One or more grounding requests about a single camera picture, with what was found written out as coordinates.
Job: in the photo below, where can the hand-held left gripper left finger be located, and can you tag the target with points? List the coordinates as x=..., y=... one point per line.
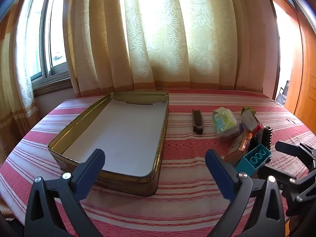
x=91, y=175

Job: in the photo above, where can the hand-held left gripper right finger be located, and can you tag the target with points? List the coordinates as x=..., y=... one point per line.
x=219, y=175

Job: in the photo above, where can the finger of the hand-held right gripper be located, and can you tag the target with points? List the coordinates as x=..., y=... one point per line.
x=274, y=174
x=287, y=147

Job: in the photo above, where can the black hair claw clip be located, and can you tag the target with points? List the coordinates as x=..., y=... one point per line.
x=266, y=135

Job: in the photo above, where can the teal building block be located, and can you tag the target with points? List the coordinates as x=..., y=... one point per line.
x=254, y=159

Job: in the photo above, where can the gold tin box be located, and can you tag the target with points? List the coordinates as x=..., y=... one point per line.
x=128, y=185

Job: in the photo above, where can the small white box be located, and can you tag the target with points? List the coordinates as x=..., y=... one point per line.
x=249, y=121

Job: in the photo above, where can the clear floss pick box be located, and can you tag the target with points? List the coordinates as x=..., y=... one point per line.
x=224, y=123

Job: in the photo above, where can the green football print block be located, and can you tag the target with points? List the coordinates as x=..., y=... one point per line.
x=247, y=109

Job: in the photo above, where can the orange brown packet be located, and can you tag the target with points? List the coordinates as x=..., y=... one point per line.
x=238, y=148

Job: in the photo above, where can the white paper liner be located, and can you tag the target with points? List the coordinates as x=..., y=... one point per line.
x=123, y=138

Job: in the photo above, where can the wooden wardrobe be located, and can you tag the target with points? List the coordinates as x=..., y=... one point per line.
x=306, y=79

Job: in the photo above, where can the cream lace side curtain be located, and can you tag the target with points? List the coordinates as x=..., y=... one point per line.
x=17, y=79

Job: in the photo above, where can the sliding window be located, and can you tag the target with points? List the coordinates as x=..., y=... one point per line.
x=42, y=54

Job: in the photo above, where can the cream patterned curtain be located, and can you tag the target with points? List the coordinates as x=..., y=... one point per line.
x=160, y=42

